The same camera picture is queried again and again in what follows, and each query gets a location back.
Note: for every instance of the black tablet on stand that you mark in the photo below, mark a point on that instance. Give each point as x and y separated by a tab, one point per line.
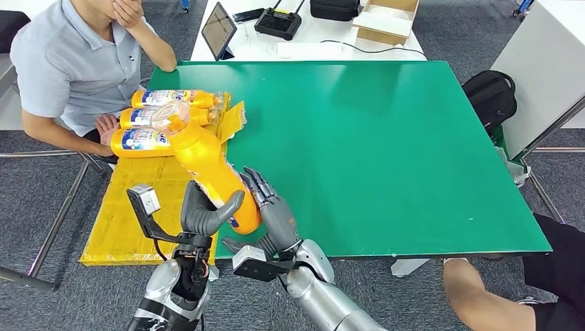
218	31

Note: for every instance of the person's right forearm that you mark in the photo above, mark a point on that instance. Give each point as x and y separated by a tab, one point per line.
59	135

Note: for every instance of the white foam sheet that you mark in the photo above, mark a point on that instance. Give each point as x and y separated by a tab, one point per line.
383	20

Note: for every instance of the orange detergent bottle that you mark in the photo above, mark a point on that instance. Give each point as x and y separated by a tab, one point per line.
137	144
183	97
215	178
137	118

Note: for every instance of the open cardboard box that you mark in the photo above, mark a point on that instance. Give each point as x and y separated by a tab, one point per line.
383	37

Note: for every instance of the yellow taped cardboard flap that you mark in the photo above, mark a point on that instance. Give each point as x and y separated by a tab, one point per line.
231	121

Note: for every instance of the white desk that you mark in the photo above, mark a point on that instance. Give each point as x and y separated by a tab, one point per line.
9	109
328	32
548	55

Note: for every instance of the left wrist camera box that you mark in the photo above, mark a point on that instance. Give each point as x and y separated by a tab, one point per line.
144	201

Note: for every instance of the clear plastic bag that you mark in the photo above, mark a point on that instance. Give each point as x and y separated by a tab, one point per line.
514	170

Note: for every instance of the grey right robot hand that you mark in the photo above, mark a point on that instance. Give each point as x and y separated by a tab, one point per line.
279	219

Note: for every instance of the person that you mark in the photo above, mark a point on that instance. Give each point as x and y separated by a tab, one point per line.
68	68
480	297

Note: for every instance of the yellow taped cardboard board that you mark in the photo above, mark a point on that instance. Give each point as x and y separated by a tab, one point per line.
123	214

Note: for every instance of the black zip case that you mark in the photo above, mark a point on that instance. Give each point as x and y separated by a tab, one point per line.
335	8

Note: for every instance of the person's left hand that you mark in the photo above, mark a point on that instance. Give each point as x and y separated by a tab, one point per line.
128	11

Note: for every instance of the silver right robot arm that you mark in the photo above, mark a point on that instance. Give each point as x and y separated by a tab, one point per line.
320	297

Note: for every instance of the black backpack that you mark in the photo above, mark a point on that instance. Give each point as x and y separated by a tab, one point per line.
489	98

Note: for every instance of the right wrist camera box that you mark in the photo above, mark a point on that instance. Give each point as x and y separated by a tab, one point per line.
249	262

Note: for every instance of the black controller with antennas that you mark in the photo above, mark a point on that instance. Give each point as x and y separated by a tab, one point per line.
279	23

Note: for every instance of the black phone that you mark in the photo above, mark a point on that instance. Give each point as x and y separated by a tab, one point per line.
249	15

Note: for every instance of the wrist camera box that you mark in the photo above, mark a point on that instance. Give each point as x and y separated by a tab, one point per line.
249	262
144	201

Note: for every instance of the person's right hand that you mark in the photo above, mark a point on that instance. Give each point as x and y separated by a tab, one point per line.
106	128

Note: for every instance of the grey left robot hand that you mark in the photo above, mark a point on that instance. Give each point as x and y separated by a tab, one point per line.
201	214

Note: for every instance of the black bag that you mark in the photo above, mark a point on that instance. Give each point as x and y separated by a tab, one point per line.
13	29

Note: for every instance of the chrome chair base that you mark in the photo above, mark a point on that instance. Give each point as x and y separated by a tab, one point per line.
528	300

